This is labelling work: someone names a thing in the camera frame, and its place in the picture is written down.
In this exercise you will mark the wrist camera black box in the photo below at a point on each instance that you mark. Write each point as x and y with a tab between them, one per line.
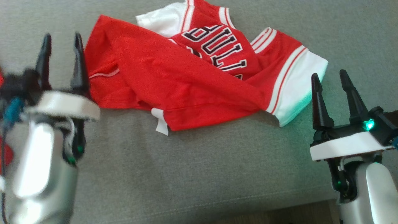
18	84
385	123

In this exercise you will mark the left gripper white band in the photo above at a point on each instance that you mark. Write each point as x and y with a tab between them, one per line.
65	104

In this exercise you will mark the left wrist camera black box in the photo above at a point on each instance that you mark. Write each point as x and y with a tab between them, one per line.
18	84

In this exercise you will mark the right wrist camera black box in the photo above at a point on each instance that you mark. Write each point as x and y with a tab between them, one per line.
385	123

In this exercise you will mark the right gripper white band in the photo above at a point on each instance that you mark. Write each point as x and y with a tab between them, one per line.
342	144

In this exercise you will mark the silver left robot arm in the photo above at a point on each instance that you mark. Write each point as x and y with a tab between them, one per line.
40	174

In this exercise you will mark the grey fabric sofa seat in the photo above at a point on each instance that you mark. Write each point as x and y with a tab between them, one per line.
217	161

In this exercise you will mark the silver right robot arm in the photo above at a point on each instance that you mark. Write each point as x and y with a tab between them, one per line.
376	196

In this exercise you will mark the red Bulls 23 jersey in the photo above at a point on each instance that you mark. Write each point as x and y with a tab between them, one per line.
161	71

